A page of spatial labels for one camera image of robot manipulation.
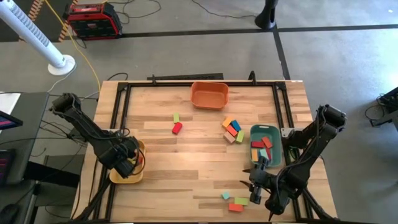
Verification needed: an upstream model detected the white tower fan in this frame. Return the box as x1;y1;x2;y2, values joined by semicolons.
0;0;76;77

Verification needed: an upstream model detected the yellow cable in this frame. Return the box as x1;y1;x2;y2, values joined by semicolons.
44;0;102;93

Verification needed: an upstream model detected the black hazard striped mat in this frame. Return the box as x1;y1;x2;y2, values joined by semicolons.
0;0;80;43

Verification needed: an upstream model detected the black flat rail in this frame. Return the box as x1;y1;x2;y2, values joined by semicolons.
147;73;224;82

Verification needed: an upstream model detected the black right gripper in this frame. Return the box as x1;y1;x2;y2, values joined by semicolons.
239;156;276;192

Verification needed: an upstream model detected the tablet with pink screen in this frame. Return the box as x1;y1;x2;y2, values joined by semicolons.
0;110;24;131

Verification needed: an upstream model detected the red-orange thick block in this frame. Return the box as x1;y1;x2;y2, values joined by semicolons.
226;124;239;138

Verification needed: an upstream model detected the dark screen with blue glow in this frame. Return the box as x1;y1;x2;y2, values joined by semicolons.
0;148;17;186

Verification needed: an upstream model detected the teal plastic bin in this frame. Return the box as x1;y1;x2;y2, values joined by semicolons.
249;124;283;168

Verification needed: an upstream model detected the black stand base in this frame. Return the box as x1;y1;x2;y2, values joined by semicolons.
254;0;280;31

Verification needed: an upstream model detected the yellow plastic bin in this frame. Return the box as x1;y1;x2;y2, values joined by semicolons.
108;139;146;184

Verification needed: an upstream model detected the white paper sheet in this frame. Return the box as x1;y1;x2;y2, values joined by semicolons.
0;92;22;115

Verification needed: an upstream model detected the orange plastic bin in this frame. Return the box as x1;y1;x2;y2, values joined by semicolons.
190;81;230;111

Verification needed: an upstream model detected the black equipment with cables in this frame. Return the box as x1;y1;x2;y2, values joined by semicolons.
365;86;398;129

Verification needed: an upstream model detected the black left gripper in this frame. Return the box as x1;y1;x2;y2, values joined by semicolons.
106;142;139;179

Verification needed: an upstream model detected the dark grey side table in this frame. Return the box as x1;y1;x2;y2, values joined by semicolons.
0;91;50;187

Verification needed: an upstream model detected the black floor cable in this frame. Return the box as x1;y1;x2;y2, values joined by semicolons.
190;0;259;19
107;0;162;25

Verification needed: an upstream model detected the black aluminium table frame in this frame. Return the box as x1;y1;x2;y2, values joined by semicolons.
70;70;338;224

